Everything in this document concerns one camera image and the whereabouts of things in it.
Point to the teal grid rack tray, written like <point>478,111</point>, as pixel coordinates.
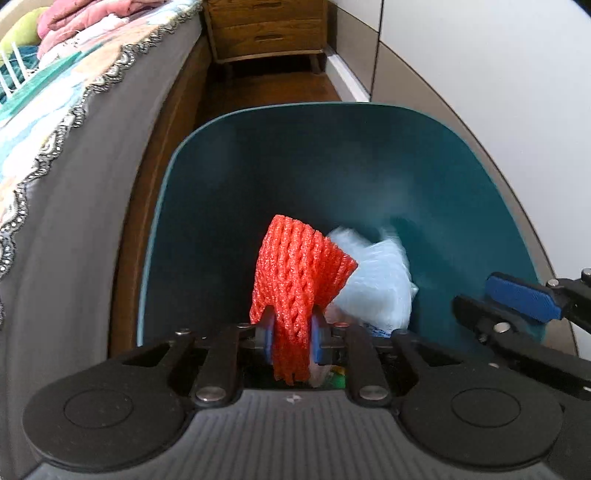
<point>23,95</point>

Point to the green pillow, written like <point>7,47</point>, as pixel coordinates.
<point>19,25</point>

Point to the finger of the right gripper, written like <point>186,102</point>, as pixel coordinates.
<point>503,332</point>
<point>558,299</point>

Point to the bed with floral blanket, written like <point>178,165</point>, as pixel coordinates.
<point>70,162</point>

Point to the wooden bedside nightstand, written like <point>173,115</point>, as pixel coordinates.
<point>244,30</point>

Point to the pink folded blankets pile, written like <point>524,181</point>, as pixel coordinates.
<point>64,19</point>

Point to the white wardrobe sliding door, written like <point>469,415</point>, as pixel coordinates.
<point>512,78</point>

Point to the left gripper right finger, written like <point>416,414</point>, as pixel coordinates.
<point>375,372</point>

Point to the dark teal trash bin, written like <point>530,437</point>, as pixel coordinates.
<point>360,165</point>

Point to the red foam fruit net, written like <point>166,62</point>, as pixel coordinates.
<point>298,269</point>

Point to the light blue plastic bag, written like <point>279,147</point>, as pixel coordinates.
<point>379,294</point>

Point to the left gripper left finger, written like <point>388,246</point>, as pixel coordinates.
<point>214,372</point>

